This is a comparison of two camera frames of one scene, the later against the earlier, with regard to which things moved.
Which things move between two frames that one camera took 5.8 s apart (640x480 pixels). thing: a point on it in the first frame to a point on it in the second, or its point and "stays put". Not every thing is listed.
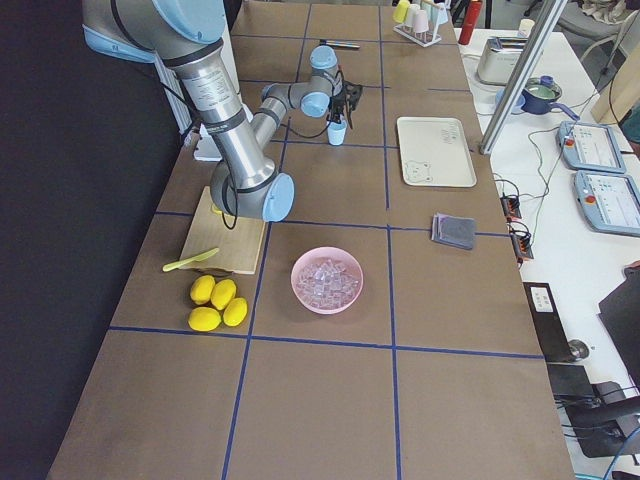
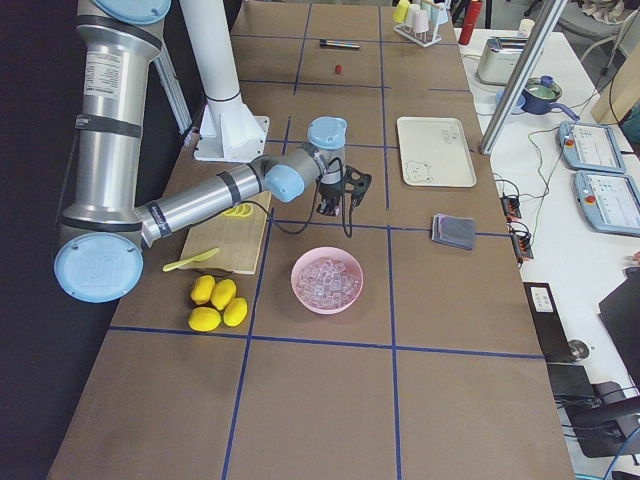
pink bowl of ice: (327, 279) stays put
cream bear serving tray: (435, 152) stays put
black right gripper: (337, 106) to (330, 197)
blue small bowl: (517, 107) stays put
